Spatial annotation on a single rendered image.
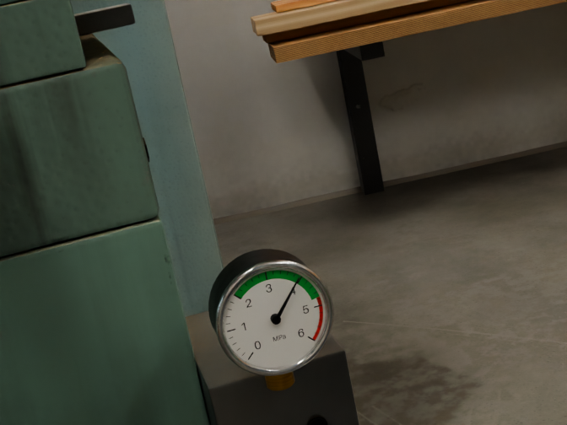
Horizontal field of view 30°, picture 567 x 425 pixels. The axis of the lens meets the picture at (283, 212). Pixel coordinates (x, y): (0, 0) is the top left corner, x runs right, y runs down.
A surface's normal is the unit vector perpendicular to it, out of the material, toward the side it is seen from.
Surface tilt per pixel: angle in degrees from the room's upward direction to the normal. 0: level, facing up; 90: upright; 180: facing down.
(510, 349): 0
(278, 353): 90
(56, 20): 90
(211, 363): 0
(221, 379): 0
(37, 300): 90
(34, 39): 90
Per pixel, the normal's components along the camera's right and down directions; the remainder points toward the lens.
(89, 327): 0.24, 0.22
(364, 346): -0.19, -0.94
